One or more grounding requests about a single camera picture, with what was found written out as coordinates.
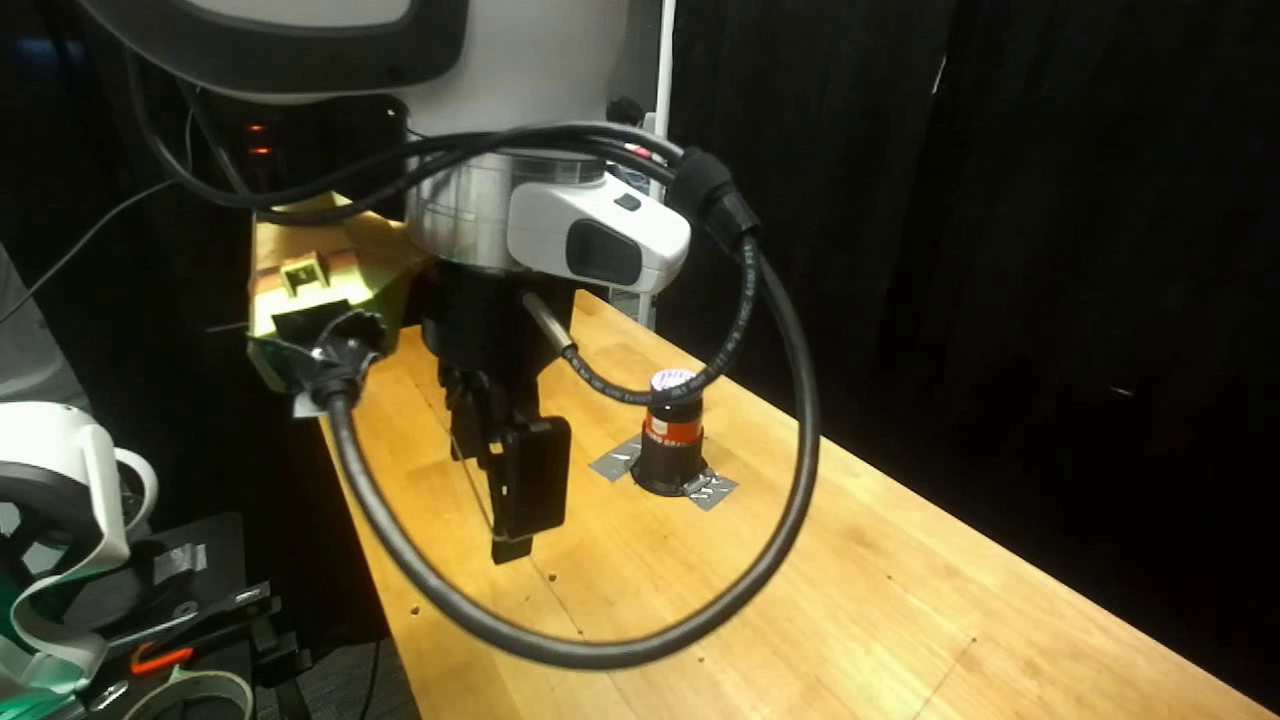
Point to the grey tape piece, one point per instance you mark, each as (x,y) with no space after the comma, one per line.
(709,489)
(619,461)

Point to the white VR headset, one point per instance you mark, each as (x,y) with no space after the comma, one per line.
(87,495)

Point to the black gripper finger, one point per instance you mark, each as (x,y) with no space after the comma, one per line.
(527,485)

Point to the grey tape piece left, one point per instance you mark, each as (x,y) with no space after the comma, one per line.
(619,461)

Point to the orange handled tool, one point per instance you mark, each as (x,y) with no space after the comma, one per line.
(153,663)

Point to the white vertical pole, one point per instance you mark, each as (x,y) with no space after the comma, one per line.
(660,67)

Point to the dark cup with red band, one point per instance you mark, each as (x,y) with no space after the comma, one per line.
(669,439)

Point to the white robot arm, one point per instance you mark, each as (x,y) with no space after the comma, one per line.
(521,177)

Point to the grey tape piece right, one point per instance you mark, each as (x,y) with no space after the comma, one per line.
(709,489)

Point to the gold wrist camera mount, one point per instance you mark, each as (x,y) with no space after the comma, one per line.
(324,284)

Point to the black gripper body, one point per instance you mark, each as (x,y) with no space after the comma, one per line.
(489,356)

